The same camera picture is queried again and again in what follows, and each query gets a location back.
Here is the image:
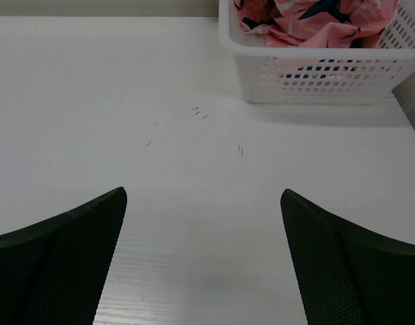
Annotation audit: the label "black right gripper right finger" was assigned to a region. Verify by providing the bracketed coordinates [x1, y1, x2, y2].
[280, 189, 415, 324]

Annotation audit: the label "white plastic basket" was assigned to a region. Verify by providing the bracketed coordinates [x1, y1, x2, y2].
[219, 1, 415, 105]

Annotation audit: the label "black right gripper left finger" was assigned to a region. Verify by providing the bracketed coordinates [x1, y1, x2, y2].
[0, 187, 127, 324]

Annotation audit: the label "pink shark print shorts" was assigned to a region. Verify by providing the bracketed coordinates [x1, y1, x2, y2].
[234, 0, 400, 48]

